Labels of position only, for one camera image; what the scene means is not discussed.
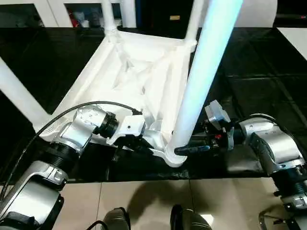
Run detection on white plastic table top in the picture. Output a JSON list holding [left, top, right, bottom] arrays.
[[40, 27, 198, 169]]

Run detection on dark right robot foot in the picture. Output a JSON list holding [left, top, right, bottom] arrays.
[[170, 205, 213, 230]]

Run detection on black work mat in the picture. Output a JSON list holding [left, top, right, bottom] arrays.
[[0, 25, 307, 184]]

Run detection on white flat sheet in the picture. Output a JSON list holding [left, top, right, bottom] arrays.
[[278, 27, 307, 47]]

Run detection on white plastic bag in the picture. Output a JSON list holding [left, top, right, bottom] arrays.
[[229, 0, 279, 28]]

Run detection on small bottles on shelf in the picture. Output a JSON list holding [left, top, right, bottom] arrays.
[[66, 3, 104, 27]]

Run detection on black cabinet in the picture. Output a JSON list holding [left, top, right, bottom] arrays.
[[136, 0, 195, 29]]

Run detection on white cabinet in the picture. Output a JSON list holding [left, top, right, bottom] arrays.
[[0, 0, 138, 28]]

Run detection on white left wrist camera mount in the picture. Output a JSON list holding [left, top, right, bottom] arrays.
[[106, 114, 147, 147]]

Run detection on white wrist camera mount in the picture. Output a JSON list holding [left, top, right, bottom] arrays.
[[106, 114, 147, 147], [203, 99, 231, 127]]

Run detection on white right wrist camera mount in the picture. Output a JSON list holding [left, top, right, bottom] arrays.
[[203, 99, 231, 127]]

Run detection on chrome tube frame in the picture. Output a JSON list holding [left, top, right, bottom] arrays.
[[258, 210, 300, 230]]

